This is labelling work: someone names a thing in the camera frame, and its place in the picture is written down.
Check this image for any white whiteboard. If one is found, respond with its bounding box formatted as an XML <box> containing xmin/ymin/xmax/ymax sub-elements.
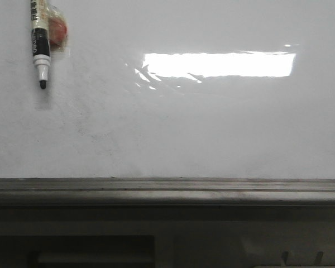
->
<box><xmin>0</xmin><ymin>1</ymin><xmax>335</xmax><ymax>179</ymax></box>

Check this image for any black and white whiteboard marker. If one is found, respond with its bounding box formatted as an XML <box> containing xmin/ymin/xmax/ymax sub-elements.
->
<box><xmin>30</xmin><ymin>0</ymin><xmax>51</xmax><ymax>89</ymax></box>

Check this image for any red magnet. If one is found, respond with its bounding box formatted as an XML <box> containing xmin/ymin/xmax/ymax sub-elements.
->
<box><xmin>47</xmin><ymin>4</ymin><xmax>68</xmax><ymax>52</ymax></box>

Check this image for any white slotted base stand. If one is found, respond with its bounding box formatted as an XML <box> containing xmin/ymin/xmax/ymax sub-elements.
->
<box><xmin>0</xmin><ymin>207</ymin><xmax>335</xmax><ymax>267</ymax></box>

